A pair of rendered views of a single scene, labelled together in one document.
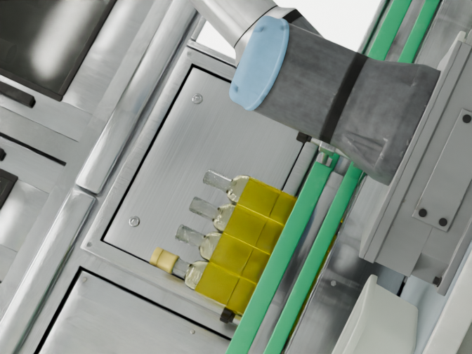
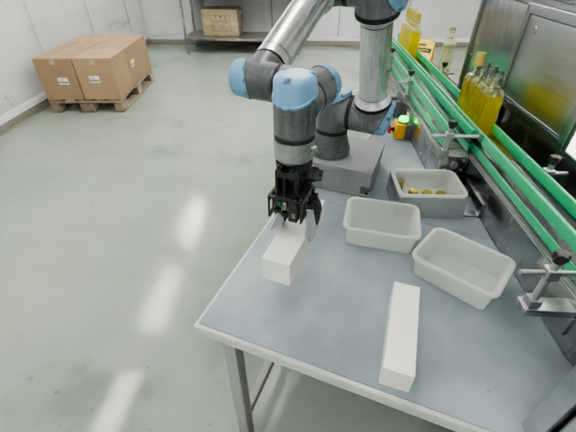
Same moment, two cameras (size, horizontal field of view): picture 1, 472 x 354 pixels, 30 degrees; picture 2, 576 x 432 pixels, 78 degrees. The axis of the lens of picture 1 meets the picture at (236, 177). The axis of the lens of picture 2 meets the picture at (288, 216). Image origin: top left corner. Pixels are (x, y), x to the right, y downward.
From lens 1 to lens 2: 1.93 m
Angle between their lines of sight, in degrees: 107
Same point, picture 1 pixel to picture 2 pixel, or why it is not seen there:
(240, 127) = (565, 86)
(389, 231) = not seen: hidden behind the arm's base
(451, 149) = not seen: hidden behind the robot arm
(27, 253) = not seen: outside the picture
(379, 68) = (318, 138)
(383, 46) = (514, 177)
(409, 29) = (519, 197)
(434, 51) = (500, 207)
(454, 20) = (509, 225)
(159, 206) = (538, 43)
